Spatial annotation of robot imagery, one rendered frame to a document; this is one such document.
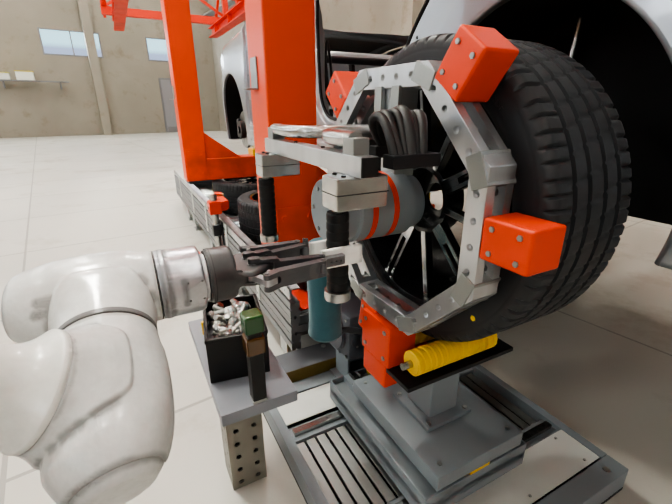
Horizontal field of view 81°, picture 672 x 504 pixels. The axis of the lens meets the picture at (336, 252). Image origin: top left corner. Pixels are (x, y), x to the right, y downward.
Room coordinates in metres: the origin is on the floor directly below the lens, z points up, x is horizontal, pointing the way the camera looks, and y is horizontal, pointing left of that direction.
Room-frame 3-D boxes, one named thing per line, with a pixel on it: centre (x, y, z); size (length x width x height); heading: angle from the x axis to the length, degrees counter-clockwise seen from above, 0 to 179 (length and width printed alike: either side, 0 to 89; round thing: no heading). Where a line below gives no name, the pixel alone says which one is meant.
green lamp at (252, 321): (0.69, 0.17, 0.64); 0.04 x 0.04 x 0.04; 28
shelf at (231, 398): (0.86, 0.26, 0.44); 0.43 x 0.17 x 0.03; 28
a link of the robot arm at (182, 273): (0.47, 0.20, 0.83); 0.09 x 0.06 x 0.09; 28
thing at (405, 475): (0.97, -0.25, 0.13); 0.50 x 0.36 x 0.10; 28
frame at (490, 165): (0.84, -0.13, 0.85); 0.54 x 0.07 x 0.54; 28
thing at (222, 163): (3.18, 0.78, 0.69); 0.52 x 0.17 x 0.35; 118
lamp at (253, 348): (0.69, 0.17, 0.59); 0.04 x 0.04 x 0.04; 28
